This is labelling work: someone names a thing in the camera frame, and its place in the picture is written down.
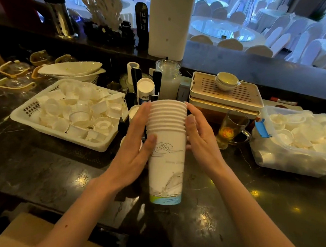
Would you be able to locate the white paper roll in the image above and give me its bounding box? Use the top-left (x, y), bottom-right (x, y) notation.
top-left (126, 61), bottom-right (140, 86)

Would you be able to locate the black sign stand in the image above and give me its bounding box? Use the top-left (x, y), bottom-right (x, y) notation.
top-left (132, 1), bottom-right (152, 51)

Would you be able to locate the heap of white plastic lids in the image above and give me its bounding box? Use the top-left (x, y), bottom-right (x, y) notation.
top-left (267, 108), bottom-right (326, 155)

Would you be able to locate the white coral decoration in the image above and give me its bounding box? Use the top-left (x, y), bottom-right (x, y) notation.
top-left (74, 0), bottom-right (124, 32)

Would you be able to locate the beige slatted tea tray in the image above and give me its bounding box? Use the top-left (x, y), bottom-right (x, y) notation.
top-left (189, 71), bottom-right (266, 112)

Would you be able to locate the pile of small white cups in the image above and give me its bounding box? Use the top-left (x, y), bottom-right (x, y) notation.
top-left (28, 79), bottom-right (127, 145)

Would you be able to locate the blue clip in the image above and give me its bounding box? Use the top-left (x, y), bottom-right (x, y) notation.
top-left (253, 118), bottom-right (272, 139)

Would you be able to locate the person's left forearm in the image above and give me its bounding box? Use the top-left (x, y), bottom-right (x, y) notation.
top-left (33, 171), bottom-right (122, 247)

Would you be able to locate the glass jar with white powder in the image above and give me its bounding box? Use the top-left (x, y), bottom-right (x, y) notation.
top-left (153, 59), bottom-right (183, 101)

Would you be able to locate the small white tea bowl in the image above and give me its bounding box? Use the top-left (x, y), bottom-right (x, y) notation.
top-left (216, 71), bottom-right (240, 87)
top-left (214, 76), bottom-right (241, 93)

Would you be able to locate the glass mug with tea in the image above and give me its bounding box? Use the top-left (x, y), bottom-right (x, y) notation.
top-left (215, 109), bottom-right (254, 152)

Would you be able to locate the metal holder with black straws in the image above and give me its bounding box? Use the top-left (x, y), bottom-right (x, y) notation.
top-left (37, 0), bottom-right (81, 40)

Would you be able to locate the person's right hand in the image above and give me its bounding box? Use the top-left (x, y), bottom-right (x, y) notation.
top-left (179, 101), bottom-right (233, 179)

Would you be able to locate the pale carton box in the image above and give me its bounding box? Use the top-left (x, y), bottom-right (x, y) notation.
top-left (177, 76), bottom-right (193, 102)

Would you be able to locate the stack of printed paper cups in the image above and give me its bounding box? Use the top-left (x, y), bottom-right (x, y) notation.
top-left (141, 98), bottom-right (190, 207)

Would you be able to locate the clear plastic bag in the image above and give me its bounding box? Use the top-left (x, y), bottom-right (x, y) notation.
top-left (247, 104), bottom-right (326, 178)

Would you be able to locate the tall white cylinder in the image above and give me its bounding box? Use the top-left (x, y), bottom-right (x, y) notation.
top-left (146, 0), bottom-right (196, 62)

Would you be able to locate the beige tea tray base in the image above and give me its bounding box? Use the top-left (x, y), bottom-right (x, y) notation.
top-left (187, 96), bottom-right (262, 126)

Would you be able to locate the single small white cup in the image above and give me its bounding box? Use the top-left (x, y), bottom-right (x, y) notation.
top-left (128, 104), bottom-right (142, 124)

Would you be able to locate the white plastic basket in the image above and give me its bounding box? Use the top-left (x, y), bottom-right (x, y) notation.
top-left (8, 74), bottom-right (131, 154)

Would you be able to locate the white oval dish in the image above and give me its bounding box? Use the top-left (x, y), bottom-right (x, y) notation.
top-left (47, 64), bottom-right (107, 85)
top-left (37, 58), bottom-right (103, 79)

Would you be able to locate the red marker pen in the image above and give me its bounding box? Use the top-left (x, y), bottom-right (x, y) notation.
top-left (270, 96), bottom-right (298, 106)

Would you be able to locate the cardboard box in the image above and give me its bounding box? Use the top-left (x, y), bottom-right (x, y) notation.
top-left (0, 211), bottom-right (107, 247)

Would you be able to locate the white canister with label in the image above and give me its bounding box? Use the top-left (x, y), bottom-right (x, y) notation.
top-left (135, 77), bottom-right (156, 106)

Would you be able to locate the person's right forearm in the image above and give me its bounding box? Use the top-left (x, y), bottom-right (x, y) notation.
top-left (203, 161), bottom-right (323, 247)

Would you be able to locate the group of white covered chairs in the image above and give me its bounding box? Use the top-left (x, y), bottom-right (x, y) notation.
top-left (188, 0), bottom-right (326, 68)

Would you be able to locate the person's left hand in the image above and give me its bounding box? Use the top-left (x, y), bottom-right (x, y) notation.
top-left (99, 98), bottom-right (160, 196)

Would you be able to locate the glass bowl with yellow rim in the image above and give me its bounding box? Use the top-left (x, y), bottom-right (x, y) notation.
top-left (31, 64), bottom-right (46, 81)
top-left (0, 77), bottom-right (37, 95)
top-left (54, 53), bottom-right (78, 65)
top-left (0, 59), bottom-right (31, 80)
top-left (29, 49), bottom-right (53, 67)

